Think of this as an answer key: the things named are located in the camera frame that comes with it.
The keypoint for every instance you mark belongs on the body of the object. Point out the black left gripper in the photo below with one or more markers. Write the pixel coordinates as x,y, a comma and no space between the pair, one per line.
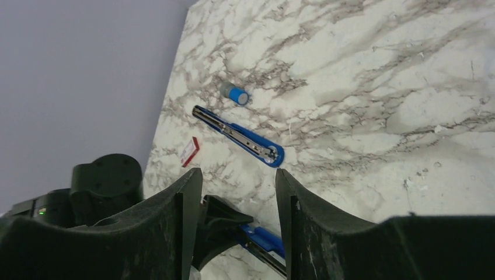
100,189

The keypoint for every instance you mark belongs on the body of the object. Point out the blue black stapler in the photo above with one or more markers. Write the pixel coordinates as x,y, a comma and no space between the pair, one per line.
263,149

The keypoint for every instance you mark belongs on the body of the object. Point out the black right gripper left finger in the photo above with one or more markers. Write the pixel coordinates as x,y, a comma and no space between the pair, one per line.
153,239

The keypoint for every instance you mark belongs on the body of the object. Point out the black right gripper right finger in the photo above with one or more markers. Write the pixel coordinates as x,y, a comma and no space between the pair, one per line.
322,241

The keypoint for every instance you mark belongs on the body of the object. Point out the grey blue small cylinder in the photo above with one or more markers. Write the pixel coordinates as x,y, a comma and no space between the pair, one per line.
234,93

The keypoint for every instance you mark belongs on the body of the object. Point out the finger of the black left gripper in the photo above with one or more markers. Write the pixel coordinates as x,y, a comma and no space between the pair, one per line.
217,227

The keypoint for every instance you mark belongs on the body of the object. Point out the red white staple box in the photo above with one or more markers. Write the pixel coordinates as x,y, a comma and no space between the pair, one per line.
189,152

